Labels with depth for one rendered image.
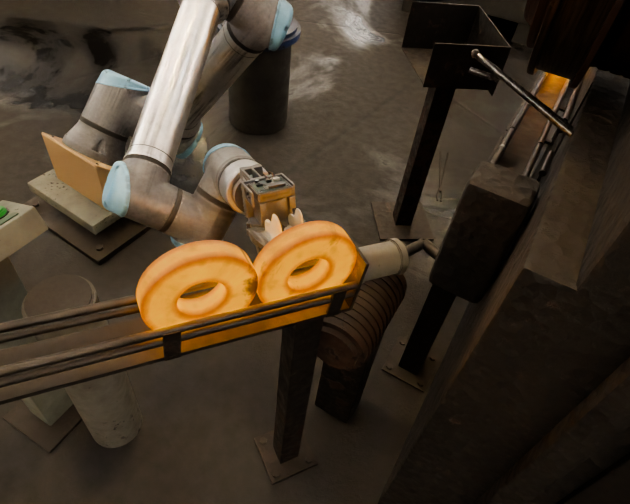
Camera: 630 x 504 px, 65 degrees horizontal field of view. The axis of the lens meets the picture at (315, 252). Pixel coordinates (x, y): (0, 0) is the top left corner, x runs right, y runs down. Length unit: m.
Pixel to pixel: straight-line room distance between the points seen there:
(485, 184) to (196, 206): 0.51
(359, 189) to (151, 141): 1.15
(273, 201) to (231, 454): 0.75
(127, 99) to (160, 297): 1.12
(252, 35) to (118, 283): 0.84
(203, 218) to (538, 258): 0.60
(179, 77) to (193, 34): 0.11
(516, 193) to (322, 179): 1.29
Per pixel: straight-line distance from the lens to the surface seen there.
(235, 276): 0.65
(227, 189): 0.87
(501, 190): 0.78
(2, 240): 0.98
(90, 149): 1.68
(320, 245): 0.67
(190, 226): 0.95
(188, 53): 1.10
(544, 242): 0.61
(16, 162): 2.21
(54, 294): 0.98
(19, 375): 0.68
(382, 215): 1.87
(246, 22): 1.28
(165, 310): 0.66
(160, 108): 1.02
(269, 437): 1.34
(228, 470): 1.32
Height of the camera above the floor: 1.25
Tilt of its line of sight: 47 degrees down
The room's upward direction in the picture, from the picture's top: 8 degrees clockwise
